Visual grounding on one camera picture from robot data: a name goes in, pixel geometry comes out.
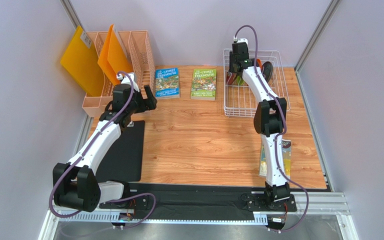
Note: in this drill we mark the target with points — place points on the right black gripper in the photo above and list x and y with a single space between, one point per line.
256 63

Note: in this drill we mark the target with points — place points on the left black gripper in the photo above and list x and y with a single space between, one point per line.
149 103

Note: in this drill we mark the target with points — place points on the red floral plate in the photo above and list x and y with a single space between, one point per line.
232 79

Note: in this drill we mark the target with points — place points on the green plate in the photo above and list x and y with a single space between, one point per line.
240 81

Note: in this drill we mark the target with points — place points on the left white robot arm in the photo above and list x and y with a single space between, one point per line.
75 185

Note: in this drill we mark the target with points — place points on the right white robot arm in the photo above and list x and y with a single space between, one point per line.
269 120

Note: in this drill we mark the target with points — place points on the orange plate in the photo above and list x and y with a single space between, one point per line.
259 64

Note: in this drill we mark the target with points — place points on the blue treehouse book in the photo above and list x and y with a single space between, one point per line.
167 83

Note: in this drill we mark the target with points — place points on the dark brown plate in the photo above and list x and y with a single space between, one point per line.
267 70

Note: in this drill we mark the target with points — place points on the green treehouse book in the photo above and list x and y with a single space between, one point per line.
204 84

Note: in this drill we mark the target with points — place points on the orange folder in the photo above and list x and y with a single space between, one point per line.
113 57

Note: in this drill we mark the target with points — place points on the pink plastic file organizer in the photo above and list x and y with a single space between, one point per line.
138 49

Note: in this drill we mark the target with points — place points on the black clipboard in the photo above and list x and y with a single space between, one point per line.
124 159

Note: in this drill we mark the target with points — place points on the yellow folder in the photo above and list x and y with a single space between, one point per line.
80 59

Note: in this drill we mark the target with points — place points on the black base mat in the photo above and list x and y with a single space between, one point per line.
199 202

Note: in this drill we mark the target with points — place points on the yellow illustrated book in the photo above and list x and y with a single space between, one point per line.
286 155

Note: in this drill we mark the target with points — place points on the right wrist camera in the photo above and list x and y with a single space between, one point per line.
240 40

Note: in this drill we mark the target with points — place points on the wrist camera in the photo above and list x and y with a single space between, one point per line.
129 79
240 40

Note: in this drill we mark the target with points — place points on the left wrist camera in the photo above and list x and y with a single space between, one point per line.
129 79

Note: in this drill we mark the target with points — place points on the white wire dish rack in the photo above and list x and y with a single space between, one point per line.
239 101

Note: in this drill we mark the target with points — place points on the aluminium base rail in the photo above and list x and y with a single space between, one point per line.
321 215

